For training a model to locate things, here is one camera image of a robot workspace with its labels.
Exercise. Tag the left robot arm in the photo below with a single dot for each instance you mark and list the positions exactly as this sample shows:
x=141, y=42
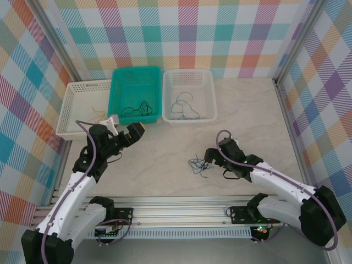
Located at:
x=74, y=192

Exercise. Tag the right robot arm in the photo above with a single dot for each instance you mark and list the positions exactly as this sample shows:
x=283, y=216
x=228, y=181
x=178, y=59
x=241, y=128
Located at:
x=280, y=178

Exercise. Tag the teal plastic basket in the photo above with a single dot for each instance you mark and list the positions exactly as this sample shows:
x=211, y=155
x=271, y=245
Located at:
x=134, y=88

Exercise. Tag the cream round-hole basket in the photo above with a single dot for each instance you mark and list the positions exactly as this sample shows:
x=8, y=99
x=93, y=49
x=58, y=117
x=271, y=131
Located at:
x=79, y=104

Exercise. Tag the white slotted plastic basket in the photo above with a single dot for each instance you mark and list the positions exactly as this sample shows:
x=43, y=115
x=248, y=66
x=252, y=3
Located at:
x=189, y=82

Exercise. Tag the grey metal panel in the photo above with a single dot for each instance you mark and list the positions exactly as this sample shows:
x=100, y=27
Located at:
x=178, y=251

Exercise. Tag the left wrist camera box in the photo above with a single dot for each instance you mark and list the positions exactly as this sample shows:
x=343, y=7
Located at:
x=111, y=122

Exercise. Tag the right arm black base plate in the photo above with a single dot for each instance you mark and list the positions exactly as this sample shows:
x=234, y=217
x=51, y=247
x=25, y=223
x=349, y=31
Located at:
x=239, y=215

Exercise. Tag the aluminium mounting rail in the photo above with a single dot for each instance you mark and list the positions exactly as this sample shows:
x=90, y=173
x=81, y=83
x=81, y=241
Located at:
x=178, y=211

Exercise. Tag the right aluminium table rail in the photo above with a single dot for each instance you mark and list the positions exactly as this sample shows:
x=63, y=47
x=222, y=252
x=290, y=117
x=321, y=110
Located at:
x=286, y=110

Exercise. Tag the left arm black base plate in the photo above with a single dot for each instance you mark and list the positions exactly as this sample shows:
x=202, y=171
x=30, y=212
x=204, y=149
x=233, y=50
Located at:
x=125, y=215

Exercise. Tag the left aluminium frame post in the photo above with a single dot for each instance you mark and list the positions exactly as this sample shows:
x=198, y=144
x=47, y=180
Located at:
x=57, y=41

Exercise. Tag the aluminium frame post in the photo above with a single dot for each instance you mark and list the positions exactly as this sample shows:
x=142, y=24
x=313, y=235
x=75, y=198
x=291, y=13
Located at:
x=299, y=41
x=57, y=41

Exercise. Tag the right aluminium frame post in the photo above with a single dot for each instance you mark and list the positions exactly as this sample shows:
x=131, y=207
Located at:
x=299, y=41

